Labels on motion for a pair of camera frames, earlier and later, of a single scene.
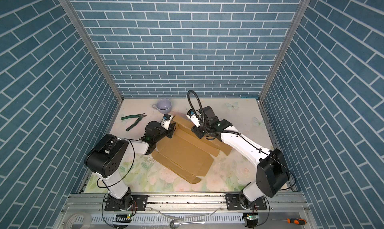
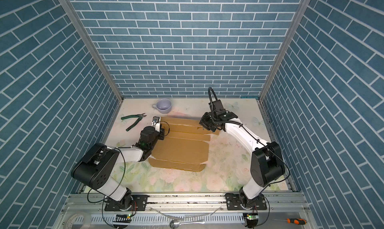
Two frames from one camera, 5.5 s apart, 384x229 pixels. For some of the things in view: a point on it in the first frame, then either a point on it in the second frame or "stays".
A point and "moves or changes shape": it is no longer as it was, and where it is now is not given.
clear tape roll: [86, 223] stays
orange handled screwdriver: [295, 221] stays
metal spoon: [174, 224] stays
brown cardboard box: [187, 154] moves or changes shape
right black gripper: [196, 130] -> [203, 121]
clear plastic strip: [189, 216] stays
